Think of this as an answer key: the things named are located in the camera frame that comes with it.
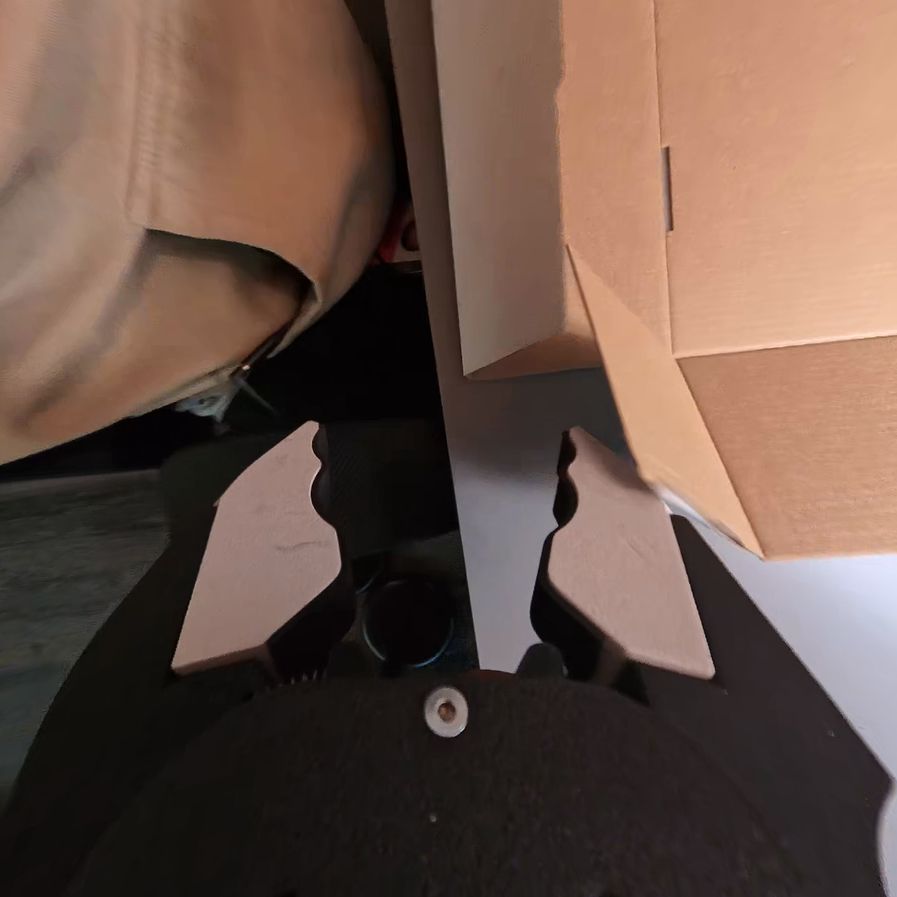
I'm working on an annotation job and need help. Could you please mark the black round object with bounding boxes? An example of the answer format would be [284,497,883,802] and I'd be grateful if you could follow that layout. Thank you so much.
[361,575,458,667]

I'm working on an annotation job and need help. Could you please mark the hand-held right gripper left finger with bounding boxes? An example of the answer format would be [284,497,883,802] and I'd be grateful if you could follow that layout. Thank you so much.
[170,420,357,686]

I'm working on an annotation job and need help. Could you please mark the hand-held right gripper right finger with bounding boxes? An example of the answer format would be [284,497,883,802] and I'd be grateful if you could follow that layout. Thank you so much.
[530,426,717,705]

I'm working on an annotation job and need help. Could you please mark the red object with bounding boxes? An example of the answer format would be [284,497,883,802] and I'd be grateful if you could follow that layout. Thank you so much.
[375,199,421,267]

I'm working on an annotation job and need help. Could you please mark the brown cardboard box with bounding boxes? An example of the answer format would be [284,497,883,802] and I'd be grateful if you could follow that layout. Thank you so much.
[429,0,897,562]

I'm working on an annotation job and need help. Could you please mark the person's beige clothing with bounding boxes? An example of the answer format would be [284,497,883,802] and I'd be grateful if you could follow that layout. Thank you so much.
[0,0,398,465]

